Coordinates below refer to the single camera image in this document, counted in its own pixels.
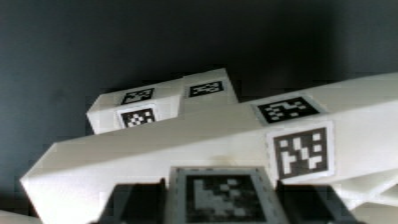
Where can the white chair leg tagged cube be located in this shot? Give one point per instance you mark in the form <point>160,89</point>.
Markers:
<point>222,195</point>

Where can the white chair leg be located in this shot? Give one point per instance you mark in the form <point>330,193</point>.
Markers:
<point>135,106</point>
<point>207,91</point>

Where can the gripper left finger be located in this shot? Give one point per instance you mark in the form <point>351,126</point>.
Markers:
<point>135,204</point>

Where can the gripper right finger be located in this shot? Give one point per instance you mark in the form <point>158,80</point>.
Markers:
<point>312,205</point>

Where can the white chair back piece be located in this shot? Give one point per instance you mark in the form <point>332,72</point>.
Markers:
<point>328,148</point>

